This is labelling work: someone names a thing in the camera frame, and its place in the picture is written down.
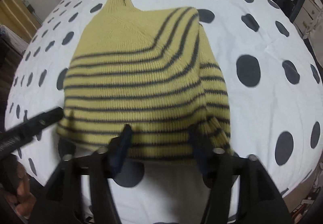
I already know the yellow striped knit sweater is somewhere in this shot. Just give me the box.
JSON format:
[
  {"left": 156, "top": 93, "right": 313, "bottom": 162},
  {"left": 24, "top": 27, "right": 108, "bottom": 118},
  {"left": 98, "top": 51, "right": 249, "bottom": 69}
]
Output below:
[{"left": 56, "top": 0, "right": 233, "bottom": 161}]

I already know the person left hand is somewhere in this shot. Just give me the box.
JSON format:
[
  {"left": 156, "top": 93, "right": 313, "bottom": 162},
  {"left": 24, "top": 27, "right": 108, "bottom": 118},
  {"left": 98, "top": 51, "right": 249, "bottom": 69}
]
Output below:
[{"left": 1, "top": 162, "right": 37, "bottom": 219}]

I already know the white polka dot duvet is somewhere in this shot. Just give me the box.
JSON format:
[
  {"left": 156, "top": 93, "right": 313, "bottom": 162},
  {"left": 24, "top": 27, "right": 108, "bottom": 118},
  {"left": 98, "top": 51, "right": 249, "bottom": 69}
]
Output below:
[{"left": 4, "top": 0, "right": 322, "bottom": 223}]

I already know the yellow curtain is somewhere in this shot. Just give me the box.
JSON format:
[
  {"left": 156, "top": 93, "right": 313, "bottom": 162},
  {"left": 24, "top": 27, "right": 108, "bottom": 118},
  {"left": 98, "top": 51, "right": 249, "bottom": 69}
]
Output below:
[{"left": 0, "top": 0, "right": 41, "bottom": 43}]

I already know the white drawer cabinet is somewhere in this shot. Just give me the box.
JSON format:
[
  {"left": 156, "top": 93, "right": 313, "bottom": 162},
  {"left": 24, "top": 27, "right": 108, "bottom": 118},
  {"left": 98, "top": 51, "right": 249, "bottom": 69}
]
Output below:
[{"left": 292, "top": 0, "right": 322, "bottom": 39}]

